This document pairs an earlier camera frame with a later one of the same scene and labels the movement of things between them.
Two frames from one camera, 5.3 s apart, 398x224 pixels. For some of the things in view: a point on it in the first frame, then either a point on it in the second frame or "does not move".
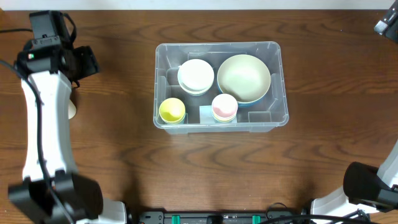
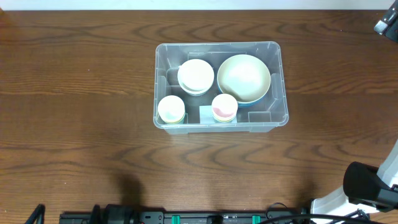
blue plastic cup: x=224 y=122 does not move
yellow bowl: x=196 y=94 does not move
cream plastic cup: x=72 y=110 to x=171 y=109
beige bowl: x=245 y=77 does not move
